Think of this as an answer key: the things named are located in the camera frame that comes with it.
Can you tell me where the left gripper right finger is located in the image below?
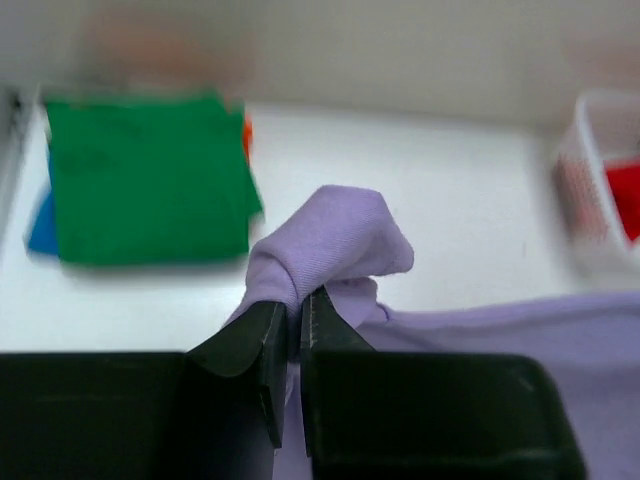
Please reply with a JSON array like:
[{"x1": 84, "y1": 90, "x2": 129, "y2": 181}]
[{"x1": 300, "y1": 289, "x2": 586, "y2": 479}]

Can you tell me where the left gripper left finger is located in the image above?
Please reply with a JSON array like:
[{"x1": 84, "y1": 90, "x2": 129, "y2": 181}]
[{"x1": 1, "y1": 301, "x2": 287, "y2": 479}]

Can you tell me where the purple t shirt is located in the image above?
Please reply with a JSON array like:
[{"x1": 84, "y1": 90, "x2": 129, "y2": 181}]
[{"x1": 241, "y1": 185, "x2": 639, "y2": 479}]

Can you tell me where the green folded t shirt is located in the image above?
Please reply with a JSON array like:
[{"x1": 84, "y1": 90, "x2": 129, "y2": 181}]
[{"x1": 44, "y1": 92, "x2": 262, "y2": 267}]

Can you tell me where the blue folded t shirt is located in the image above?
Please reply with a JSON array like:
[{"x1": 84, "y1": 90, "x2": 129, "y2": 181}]
[{"x1": 26, "y1": 149, "x2": 59, "y2": 259}]

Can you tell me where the white plastic basket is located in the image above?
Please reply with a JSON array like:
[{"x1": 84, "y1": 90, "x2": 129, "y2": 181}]
[{"x1": 554, "y1": 89, "x2": 639, "y2": 277}]

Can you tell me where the orange folded t shirt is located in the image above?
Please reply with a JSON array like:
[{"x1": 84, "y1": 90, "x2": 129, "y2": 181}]
[{"x1": 242, "y1": 116, "x2": 253, "y2": 165}]

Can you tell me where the red t shirt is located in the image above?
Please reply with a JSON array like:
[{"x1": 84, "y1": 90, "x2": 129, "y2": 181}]
[{"x1": 606, "y1": 156, "x2": 640, "y2": 243}]

